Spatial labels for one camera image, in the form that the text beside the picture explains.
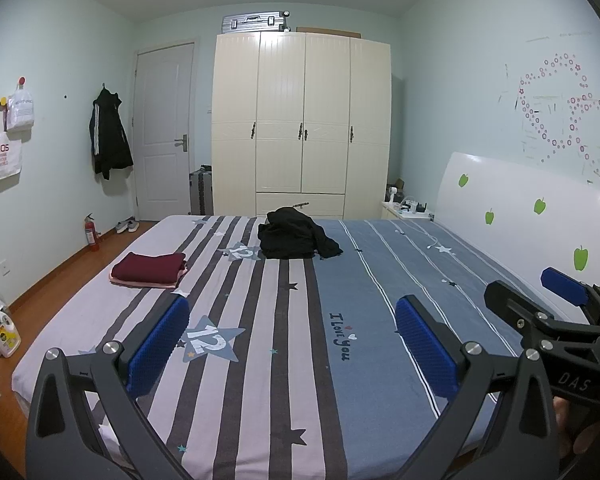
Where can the silver suitcase on floor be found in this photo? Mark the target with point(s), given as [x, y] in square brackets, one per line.
[200, 191]

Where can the white headboard with apple stickers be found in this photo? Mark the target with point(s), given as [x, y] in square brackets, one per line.
[524, 219]

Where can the white plastic bag on hook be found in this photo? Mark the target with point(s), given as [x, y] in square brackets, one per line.
[20, 110]

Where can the silver suitcase on wardrobe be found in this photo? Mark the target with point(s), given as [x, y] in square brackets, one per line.
[265, 21]

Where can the black t-shirt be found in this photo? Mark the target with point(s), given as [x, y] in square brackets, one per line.
[288, 234]

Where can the cream wardrobe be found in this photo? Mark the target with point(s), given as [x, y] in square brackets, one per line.
[300, 119]

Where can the striped bed sheet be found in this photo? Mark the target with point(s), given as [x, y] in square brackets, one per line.
[288, 369]

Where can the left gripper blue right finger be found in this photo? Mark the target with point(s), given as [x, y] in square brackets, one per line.
[499, 421]

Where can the folded maroon garment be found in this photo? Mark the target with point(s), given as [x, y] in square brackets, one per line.
[152, 269]

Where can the white room door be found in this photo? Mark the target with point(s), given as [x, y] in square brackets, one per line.
[160, 131]

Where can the small white desk fan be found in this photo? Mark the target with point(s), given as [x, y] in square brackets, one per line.
[392, 192]

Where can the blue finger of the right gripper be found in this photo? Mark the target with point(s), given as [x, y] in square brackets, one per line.
[583, 296]
[532, 322]

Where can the white detergent bottle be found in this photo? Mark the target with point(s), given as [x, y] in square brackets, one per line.
[10, 339]

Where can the black jacket hanging on wall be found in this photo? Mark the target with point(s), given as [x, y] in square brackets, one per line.
[110, 146]

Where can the white nightstand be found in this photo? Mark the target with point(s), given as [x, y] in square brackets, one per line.
[393, 211]

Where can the red fire extinguisher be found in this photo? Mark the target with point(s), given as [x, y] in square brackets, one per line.
[91, 233]

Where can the folded pink garment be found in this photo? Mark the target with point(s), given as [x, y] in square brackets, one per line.
[137, 284]

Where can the person's right hand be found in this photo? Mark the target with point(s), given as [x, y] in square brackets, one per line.
[573, 437]

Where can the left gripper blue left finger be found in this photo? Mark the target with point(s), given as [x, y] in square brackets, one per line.
[63, 440]

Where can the pair of grey shoes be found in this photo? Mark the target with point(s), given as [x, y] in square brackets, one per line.
[130, 225]

